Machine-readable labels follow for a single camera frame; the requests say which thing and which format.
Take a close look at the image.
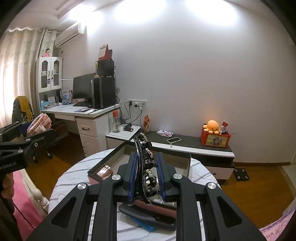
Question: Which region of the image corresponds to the pink keycap block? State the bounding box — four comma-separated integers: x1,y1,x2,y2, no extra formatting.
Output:
27,113,52,136

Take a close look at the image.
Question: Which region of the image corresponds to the black remote control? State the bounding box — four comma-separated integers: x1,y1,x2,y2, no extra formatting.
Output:
118,203,177,231

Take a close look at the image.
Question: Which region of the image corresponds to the rose gold metal can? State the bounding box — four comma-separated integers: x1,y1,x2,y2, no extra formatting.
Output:
96,165,113,182

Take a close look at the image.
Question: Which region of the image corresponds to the pink storage box tray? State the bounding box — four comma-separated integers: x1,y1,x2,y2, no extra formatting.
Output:
88,138,191,205

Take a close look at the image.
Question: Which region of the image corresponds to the office chair with clothes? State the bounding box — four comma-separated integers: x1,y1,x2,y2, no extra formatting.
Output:
11,95,54,163

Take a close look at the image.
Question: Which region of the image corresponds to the black floor scale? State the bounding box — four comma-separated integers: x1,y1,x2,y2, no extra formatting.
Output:
233,168,249,181

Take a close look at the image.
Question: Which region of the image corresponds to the pink bedding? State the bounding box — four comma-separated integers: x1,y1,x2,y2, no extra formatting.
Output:
259,208,295,240

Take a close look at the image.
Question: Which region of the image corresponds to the black low cabinet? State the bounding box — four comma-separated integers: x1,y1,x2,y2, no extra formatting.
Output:
146,132,235,180

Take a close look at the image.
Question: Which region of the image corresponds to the white desk with drawers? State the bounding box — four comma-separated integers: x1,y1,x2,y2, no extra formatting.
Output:
43,104,120,157

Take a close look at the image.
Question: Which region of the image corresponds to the white glass door cabinet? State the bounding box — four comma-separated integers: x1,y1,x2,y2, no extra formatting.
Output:
36,57,62,93

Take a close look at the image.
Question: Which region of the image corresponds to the red toy box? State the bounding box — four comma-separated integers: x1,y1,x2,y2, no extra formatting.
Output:
201,131,231,148

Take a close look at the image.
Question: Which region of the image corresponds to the beige curtain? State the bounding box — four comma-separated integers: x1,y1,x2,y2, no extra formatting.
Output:
1,29,57,127

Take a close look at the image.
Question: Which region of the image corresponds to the black computer monitor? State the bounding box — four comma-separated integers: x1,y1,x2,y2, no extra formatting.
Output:
73,73,95,107

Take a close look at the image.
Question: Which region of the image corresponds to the pink doll figure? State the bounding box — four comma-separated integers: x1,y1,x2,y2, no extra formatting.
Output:
44,48,50,57

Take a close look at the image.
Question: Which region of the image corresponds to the white nightstand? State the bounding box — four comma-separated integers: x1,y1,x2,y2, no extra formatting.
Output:
106,125,140,149

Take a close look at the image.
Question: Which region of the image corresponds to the orange octopus plush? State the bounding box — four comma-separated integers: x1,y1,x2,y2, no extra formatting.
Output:
203,120,221,135

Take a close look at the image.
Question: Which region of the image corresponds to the white smartphone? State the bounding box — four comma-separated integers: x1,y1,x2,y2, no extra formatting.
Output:
166,137,182,144

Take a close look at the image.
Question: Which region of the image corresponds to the bottle with orange cap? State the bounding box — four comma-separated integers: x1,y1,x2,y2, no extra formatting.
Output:
112,109,121,133

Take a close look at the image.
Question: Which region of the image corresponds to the black computer tower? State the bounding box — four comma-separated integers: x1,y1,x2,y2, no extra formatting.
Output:
91,77,115,109

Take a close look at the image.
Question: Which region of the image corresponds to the tissue packet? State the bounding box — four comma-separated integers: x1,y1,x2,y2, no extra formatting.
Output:
157,130,173,138

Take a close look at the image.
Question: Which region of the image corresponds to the small black webcam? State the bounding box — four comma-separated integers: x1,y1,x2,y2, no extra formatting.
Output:
123,123,133,132

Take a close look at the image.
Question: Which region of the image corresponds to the black speaker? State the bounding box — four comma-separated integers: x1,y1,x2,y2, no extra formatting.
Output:
96,60,114,77

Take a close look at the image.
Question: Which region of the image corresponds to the red snack bag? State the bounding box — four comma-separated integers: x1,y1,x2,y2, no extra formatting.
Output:
142,114,151,134

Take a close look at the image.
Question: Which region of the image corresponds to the red desk calendar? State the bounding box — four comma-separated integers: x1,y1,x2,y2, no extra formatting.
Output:
98,44,112,61

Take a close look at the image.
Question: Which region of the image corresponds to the white air conditioner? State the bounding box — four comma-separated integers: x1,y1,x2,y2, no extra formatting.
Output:
55,23,86,48

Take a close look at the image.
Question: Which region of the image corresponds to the wall power outlet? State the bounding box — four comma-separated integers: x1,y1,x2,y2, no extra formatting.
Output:
128,99,147,108

